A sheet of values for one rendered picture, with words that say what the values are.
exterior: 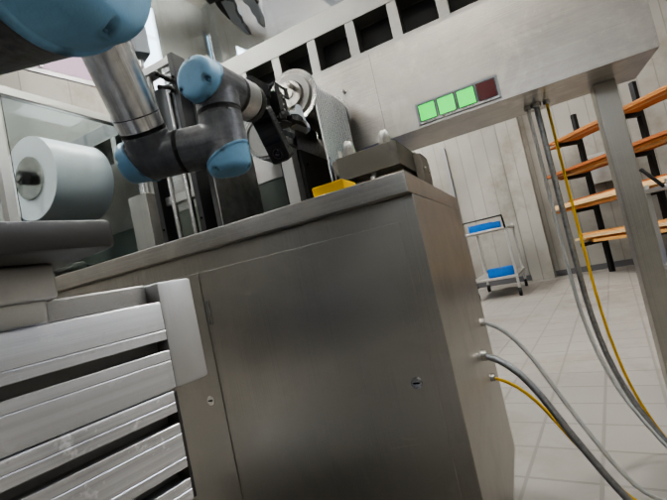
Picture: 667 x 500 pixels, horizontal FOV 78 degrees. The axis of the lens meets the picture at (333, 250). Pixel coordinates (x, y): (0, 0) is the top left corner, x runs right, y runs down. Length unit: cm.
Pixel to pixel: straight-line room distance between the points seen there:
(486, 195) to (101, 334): 679
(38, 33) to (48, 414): 24
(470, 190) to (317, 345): 633
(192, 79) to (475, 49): 94
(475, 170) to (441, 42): 566
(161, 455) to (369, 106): 127
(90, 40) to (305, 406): 76
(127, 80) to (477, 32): 105
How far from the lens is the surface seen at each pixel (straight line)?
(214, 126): 73
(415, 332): 78
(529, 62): 142
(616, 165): 153
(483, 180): 702
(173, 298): 39
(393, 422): 85
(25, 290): 34
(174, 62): 133
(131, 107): 75
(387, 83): 148
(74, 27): 32
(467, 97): 140
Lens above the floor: 75
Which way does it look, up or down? 3 degrees up
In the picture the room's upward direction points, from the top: 12 degrees counter-clockwise
